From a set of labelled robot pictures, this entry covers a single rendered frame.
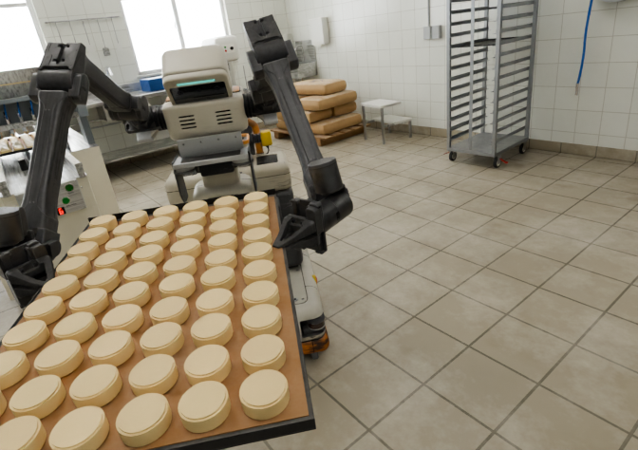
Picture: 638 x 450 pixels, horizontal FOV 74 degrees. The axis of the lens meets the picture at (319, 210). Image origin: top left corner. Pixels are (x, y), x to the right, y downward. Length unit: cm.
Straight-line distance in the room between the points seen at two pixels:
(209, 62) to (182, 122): 23
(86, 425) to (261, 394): 17
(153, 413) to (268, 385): 11
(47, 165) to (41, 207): 9
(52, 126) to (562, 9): 407
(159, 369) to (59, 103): 72
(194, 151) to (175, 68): 28
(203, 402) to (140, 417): 6
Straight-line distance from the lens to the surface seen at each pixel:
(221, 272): 66
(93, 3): 614
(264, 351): 51
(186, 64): 150
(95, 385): 55
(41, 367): 62
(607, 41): 437
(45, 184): 105
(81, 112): 290
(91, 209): 227
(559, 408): 187
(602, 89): 441
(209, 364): 52
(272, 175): 187
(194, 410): 48
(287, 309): 59
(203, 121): 155
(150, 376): 53
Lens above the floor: 132
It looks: 23 degrees down
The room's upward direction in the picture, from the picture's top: 7 degrees counter-clockwise
